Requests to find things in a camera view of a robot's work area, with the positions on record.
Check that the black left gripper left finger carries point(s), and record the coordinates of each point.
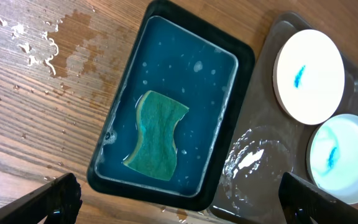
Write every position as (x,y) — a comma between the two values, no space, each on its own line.
(58,201)

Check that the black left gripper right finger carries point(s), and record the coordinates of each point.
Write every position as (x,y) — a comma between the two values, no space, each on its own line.
(303,202)

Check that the light blue plate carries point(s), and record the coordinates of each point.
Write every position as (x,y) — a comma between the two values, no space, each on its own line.
(332,157)

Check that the green yellow sponge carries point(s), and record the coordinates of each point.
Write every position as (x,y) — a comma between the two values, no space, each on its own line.
(155,152)

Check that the dark brown serving tray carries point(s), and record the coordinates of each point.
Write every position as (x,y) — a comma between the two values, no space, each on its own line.
(266,144)

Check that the black water basin tray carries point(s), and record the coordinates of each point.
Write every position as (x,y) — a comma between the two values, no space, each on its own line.
(193,62)

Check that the white plate top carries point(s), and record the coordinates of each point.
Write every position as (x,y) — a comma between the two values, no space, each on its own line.
(308,77)

